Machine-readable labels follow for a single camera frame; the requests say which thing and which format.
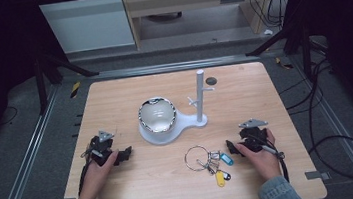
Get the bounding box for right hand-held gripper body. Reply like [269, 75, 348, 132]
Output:
[236, 116, 272, 156]

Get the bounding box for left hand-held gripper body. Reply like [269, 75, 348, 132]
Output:
[82, 127, 122, 169]

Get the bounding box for blue key tag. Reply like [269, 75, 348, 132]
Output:
[219, 150, 235, 168]

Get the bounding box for silver keys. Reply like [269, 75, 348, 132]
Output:
[196, 149, 224, 177]

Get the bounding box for black key tag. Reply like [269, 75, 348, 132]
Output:
[221, 169, 233, 182]

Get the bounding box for yellow key tag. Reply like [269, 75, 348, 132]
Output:
[214, 170, 227, 189]

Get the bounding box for metal key ring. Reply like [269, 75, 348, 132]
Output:
[182, 143, 213, 174]

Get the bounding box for white hook stand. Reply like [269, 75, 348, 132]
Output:
[132, 67, 221, 149]

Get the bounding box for person's right hand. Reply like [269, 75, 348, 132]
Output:
[233, 126, 284, 185]

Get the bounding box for person's left hand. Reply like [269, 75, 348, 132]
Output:
[70, 148, 125, 199]

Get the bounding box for shiny silver bowl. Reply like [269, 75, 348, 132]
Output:
[135, 95, 180, 137]

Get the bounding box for yellow black tape strip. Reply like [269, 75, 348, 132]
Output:
[274, 55, 295, 72]
[68, 80, 84, 100]

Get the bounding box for grey round table grommet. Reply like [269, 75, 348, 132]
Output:
[204, 76, 218, 87]

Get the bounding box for black stand legs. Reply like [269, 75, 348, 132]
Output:
[242, 18, 334, 87]
[30, 44, 104, 116]

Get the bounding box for white cabinet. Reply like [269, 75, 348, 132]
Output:
[38, 0, 137, 57]

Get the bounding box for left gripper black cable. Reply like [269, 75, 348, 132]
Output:
[72, 144, 103, 196]

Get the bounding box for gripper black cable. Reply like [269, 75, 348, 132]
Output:
[72, 144, 103, 196]
[259, 139, 292, 186]

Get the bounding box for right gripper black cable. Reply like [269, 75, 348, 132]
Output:
[259, 139, 292, 186]

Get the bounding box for black floor cable loop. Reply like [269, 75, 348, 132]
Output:
[274, 55, 353, 188]

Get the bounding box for metal floor rail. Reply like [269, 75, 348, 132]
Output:
[0, 84, 73, 199]
[288, 48, 353, 199]
[89, 52, 262, 82]

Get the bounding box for black cables under desk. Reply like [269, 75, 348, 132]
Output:
[248, 0, 291, 31]

